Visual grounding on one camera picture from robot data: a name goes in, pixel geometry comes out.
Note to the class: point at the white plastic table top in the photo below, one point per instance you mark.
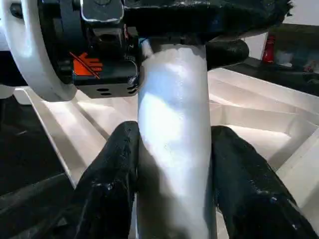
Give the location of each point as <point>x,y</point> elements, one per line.
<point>259,119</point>

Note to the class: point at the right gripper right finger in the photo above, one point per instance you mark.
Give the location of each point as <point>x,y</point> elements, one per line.
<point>254,199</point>

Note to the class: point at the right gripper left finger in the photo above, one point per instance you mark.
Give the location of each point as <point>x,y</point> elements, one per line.
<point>104,194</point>

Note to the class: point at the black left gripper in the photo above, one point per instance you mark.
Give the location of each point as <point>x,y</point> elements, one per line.
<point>94,45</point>

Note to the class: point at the white cabinet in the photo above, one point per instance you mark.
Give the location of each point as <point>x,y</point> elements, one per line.
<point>306,12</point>

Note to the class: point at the white plastic table leg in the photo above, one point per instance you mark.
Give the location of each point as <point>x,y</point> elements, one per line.
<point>174,124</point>

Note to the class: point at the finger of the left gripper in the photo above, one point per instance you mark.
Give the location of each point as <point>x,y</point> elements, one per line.
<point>209,17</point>
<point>227,54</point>

